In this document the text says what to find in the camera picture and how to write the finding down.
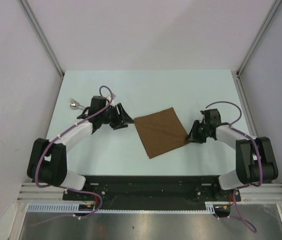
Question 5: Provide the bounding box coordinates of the aluminium frame post left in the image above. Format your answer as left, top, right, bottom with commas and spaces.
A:
17, 0, 65, 79

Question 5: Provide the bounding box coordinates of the silver metal spoon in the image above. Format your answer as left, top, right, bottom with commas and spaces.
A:
70, 102, 85, 110

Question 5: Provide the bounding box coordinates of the aluminium frame rail front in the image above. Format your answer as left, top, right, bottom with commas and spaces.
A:
17, 183, 282, 204

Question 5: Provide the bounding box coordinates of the aluminium frame post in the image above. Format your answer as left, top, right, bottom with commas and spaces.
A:
235, 0, 282, 77
17, 0, 65, 79

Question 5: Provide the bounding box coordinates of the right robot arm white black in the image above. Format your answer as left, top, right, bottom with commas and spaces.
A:
186, 108, 279, 201

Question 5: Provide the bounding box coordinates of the brown cloth napkin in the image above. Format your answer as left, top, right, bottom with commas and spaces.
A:
134, 107, 188, 159

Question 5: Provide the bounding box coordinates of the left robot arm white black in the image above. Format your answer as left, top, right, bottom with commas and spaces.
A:
27, 96, 134, 200

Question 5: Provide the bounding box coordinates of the aluminium frame post right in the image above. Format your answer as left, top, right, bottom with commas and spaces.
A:
235, 0, 282, 77

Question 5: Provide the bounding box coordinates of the white slotted cable duct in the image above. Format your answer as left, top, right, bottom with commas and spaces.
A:
27, 201, 231, 215

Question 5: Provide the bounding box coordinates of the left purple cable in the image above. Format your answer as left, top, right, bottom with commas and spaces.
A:
30, 85, 114, 227

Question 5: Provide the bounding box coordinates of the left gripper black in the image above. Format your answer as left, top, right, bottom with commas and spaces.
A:
99, 103, 134, 130

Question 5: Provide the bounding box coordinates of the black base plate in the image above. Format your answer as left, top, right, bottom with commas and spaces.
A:
32, 174, 273, 203

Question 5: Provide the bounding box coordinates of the silver metal fork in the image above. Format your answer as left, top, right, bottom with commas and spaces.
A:
69, 98, 85, 107

